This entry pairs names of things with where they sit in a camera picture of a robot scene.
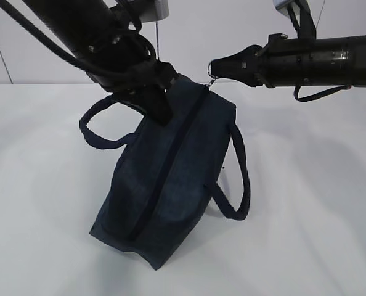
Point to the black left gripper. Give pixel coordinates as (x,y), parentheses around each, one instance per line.
(150,78)

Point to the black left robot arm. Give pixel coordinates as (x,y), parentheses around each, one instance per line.
(106,43)

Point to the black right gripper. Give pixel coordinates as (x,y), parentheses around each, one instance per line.
(251,66)

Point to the navy blue lunch bag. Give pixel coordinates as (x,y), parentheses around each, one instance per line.
(167,175)

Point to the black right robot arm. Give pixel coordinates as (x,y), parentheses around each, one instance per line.
(296,62)

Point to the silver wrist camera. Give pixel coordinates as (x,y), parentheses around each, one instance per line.
(150,10)
(299,13)

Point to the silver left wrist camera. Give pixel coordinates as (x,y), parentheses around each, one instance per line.
(150,10)

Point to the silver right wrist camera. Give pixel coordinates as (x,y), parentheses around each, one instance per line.
(299,13)

